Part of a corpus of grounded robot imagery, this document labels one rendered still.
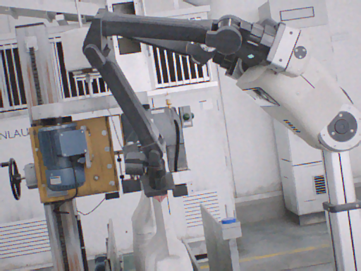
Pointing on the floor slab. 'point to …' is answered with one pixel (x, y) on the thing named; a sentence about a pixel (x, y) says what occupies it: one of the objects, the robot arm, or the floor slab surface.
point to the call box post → (233, 254)
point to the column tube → (46, 82)
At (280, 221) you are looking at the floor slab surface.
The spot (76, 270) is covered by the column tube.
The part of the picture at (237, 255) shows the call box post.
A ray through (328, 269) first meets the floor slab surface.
